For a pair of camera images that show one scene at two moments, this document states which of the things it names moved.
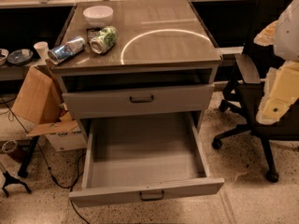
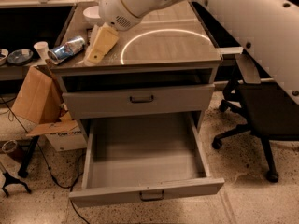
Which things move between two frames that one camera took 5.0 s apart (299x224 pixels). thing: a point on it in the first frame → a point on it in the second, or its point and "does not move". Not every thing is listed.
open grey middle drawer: (143, 157) does not move
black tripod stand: (10, 179) does not move
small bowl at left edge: (4, 55) does not move
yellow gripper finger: (266, 36) → (94, 33)
